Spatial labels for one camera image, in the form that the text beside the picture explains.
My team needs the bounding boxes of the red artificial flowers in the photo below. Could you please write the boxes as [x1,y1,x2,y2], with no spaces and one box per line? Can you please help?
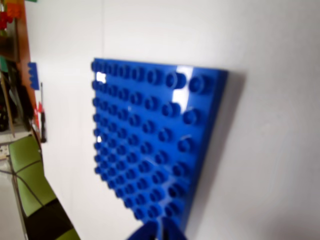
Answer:
[0,9,13,31]

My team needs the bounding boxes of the black floor cable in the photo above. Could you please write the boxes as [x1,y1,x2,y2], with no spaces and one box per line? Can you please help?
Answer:
[0,167,41,201]

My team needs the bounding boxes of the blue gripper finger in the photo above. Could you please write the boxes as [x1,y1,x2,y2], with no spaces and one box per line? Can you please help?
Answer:
[162,216,191,240]
[127,219,161,240]

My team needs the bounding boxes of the brown wooden shelf board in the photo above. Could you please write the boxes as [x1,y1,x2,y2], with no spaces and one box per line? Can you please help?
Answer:
[15,0,39,132]

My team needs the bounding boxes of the black and red screwdriver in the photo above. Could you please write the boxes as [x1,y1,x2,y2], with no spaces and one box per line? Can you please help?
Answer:
[39,82,48,144]

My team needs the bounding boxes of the green and black chair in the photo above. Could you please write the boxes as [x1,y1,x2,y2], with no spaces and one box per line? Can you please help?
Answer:
[8,135,81,240]

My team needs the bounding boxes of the blue 8x8 studded baseplate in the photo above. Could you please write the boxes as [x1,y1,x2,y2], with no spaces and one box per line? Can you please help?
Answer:
[90,57,229,231]

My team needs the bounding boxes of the small blue studded block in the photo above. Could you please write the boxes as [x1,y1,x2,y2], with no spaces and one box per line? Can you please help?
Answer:
[27,61,38,90]

